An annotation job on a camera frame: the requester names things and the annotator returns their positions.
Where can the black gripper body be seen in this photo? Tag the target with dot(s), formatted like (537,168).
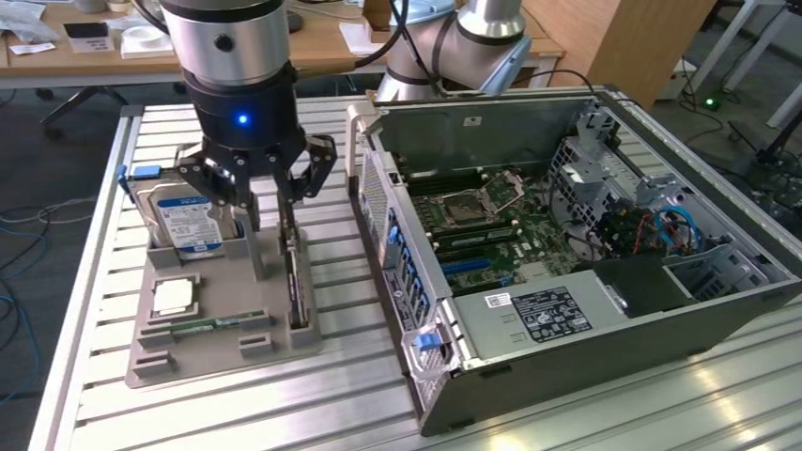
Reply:
(245,117)

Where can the green graphics card with fan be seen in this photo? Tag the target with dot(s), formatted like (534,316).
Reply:
(296,282)

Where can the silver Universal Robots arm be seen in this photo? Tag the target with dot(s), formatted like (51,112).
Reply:
(226,28)

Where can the hard disk with blue carrier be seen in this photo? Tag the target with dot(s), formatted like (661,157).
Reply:
(189,225)

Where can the wooden desk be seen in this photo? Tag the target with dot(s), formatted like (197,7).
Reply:
(314,47)

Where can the flat white box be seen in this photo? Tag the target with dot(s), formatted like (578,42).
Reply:
(147,53)

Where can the black lamp base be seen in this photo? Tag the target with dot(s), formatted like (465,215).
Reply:
(298,21)

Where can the white tape roll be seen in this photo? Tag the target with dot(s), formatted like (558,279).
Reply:
(131,40)

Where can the stack of white papers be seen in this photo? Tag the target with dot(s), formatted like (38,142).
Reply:
(361,40)

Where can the CPU socket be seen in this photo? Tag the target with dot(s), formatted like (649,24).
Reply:
(464,206)

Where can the silver CPU chip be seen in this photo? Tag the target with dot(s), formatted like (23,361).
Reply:
(175,297)

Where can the black and white box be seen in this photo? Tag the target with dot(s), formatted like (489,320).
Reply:
(91,44)

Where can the long black expansion slot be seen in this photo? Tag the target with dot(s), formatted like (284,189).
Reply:
(454,255)

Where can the brown cardboard box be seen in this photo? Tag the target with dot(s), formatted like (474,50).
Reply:
(377,14)

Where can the green RAM stick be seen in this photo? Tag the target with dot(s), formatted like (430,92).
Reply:
(207,324)
(477,238)

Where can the beige cup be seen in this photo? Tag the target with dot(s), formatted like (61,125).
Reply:
(119,4)

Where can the metal socket cover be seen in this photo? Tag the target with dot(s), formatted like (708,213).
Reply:
(510,175)

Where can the blue expansion slot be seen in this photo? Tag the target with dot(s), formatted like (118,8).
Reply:
(466,266)

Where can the grey cup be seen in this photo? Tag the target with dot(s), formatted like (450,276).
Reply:
(91,5)

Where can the grey parts rack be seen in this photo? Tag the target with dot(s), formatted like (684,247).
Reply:
(219,347)

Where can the green motherboard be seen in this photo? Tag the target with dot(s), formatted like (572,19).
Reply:
(526,225)

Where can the white paper card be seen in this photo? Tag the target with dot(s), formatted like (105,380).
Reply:
(31,48)

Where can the clear plastic bag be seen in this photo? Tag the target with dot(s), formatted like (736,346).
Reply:
(26,26)

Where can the blue case release latch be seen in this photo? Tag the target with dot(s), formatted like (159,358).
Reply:
(425,342)

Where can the tall metal disk bay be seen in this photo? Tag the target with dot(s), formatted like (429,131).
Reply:
(586,183)

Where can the grey power supply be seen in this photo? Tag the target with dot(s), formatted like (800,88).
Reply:
(489,338)

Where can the wooden cabinet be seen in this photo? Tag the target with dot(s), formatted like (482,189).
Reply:
(626,47)

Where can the dark grey PC case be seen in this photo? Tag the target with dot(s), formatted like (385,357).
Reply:
(564,376)

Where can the low metal disk bay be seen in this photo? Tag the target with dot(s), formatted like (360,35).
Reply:
(721,263)

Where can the white table frame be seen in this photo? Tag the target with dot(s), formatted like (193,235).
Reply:
(716,42)

